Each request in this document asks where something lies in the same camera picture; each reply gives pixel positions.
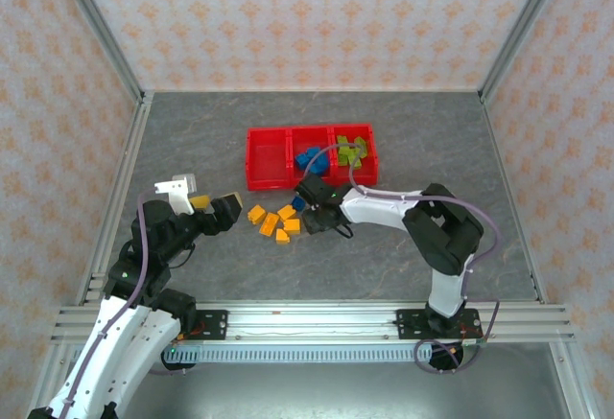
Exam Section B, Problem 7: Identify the aluminium base beam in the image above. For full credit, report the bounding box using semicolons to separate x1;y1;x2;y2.
51;299;577;343

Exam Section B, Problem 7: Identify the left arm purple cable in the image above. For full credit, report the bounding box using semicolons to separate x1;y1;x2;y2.
57;192;186;418

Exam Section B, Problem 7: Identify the aluminium side rail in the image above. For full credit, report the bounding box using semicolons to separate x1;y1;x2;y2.
79;92;154;305
479;95;548;304

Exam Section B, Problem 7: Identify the grey slotted cable duct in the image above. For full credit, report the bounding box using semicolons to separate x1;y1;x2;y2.
162;343;433;363

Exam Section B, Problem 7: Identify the aluminium frame post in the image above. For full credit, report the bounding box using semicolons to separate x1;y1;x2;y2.
50;0;148;104
478;0;565;104

